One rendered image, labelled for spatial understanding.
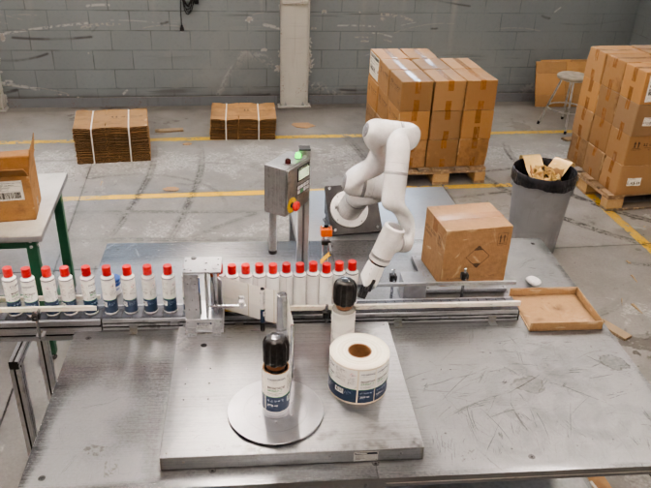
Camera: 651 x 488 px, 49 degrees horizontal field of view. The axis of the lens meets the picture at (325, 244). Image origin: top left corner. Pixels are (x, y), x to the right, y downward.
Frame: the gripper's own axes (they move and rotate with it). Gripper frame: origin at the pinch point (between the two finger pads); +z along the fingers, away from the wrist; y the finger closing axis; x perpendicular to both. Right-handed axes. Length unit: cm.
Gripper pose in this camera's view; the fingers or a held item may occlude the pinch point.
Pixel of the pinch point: (362, 292)
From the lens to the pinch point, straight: 284.0
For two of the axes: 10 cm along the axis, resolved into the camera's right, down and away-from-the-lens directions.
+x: 9.2, 2.9, 2.5
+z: -3.7, 8.3, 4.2
